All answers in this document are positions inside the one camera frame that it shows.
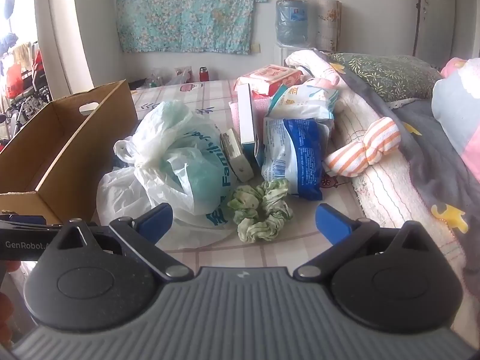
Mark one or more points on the red bottle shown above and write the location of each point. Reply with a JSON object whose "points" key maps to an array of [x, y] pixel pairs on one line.
{"points": [[203, 74]]}

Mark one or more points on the red bag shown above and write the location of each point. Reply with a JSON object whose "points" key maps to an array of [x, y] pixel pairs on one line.
{"points": [[14, 80]]}

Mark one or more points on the pink blue quilt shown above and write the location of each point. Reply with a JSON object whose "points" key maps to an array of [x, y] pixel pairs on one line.
{"points": [[453, 97]]}

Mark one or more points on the white plastic bag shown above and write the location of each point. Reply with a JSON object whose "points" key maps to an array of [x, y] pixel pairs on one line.
{"points": [[168, 150]]}

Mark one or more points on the white snack bag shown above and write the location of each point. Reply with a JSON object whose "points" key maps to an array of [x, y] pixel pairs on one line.
{"points": [[303, 101]]}

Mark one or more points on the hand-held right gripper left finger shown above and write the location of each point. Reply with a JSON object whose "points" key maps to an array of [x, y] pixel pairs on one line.
{"points": [[157, 220]]}

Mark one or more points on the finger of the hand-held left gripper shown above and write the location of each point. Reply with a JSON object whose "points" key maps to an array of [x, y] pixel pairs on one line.
{"points": [[22, 218]]}

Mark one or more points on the green floral scrunchie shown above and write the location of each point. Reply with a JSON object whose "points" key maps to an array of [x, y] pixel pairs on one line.
{"points": [[244, 199]]}

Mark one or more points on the green floral pillow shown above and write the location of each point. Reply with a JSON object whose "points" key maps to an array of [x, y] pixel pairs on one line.
{"points": [[390, 73]]}

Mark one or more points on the person's left hand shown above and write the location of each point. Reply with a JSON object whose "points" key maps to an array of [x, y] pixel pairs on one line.
{"points": [[9, 267]]}

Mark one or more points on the white water dispenser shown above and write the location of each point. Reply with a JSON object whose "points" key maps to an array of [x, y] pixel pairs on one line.
{"points": [[287, 56]]}

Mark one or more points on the blue white wipes packet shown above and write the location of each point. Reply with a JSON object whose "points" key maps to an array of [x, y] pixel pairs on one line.
{"points": [[296, 157]]}

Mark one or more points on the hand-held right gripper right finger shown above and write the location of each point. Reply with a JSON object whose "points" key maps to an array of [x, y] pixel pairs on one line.
{"points": [[332, 222]]}

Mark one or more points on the pink checked bed sheet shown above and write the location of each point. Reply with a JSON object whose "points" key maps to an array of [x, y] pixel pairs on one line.
{"points": [[210, 97]]}

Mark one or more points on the white quilted mat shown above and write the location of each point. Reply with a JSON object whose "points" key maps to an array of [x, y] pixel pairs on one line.
{"points": [[382, 191]]}

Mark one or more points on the grey blanket with yellow ducks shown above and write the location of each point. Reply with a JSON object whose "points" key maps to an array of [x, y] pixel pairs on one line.
{"points": [[423, 150]]}

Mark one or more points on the blue water jug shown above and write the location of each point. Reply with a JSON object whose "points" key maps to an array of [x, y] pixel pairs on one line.
{"points": [[291, 22]]}

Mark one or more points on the brown cardboard box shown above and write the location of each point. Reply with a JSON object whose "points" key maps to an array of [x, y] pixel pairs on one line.
{"points": [[75, 150]]}

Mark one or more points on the tall white carton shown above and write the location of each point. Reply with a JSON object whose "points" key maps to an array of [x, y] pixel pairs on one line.
{"points": [[245, 120]]}

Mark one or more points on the white pink towel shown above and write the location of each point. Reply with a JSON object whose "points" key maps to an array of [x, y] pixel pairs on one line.
{"points": [[322, 68]]}

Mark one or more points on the pink tissue pack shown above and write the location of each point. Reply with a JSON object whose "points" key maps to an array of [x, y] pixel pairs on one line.
{"points": [[270, 77]]}

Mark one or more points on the orange striped knotted cloth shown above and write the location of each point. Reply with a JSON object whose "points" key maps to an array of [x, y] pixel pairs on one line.
{"points": [[348, 157]]}

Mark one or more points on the small cream soap box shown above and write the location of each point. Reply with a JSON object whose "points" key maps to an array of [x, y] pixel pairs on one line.
{"points": [[237, 157]]}

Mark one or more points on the printed paper roll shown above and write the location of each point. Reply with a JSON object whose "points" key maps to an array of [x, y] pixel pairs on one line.
{"points": [[329, 26]]}

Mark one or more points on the clear plastic bags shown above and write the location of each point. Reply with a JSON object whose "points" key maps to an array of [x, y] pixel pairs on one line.
{"points": [[168, 78]]}

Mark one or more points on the bicycle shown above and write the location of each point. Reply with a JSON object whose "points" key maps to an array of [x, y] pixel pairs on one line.
{"points": [[26, 108]]}

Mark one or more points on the white wardrobe door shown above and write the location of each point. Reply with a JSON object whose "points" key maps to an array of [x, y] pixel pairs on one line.
{"points": [[438, 15]]}

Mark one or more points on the teal floral wall cloth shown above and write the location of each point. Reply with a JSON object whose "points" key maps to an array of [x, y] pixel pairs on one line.
{"points": [[187, 11]]}

